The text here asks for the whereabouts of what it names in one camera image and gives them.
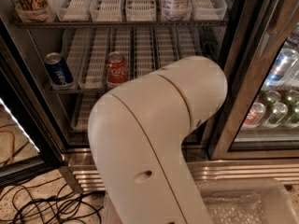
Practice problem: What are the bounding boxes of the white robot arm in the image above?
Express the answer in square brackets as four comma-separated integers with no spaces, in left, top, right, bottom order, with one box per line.
[88,56,227,224]

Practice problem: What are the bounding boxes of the red coca-cola can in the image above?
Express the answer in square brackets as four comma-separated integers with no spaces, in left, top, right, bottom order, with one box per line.
[106,51,128,88]

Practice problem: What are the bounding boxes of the blue pepsi can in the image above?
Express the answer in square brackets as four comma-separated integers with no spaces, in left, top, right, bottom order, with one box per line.
[44,52,74,85]

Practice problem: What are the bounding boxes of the red can behind glass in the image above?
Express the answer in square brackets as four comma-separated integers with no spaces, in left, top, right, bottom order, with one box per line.
[243,103,266,128]

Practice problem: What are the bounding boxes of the open fridge left door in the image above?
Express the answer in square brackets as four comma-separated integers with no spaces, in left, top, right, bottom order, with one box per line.
[0,21,63,188]

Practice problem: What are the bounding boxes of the large redbull can behind glass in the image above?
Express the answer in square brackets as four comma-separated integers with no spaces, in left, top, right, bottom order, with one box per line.
[265,49,299,87]

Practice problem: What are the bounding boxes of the right clear plastic bin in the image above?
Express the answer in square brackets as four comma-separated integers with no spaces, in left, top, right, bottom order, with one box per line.
[198,179,299,224]

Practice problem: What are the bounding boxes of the middle wire shelf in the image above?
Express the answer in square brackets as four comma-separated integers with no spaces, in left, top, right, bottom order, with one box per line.
[49,87,107,93]

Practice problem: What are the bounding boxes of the wire shelf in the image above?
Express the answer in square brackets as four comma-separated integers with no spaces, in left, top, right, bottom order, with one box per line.
[13,20,228,29]
[49,87,107,93]

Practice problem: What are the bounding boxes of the orange cable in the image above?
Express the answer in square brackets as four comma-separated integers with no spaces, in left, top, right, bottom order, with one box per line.
[0,129,17,166]

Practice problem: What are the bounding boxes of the top wire shelf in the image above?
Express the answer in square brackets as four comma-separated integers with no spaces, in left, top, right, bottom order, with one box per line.
[13,20,228,29]

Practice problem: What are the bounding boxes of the black floor cables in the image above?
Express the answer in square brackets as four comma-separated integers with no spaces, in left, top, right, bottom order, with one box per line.
[0,175,104,224]

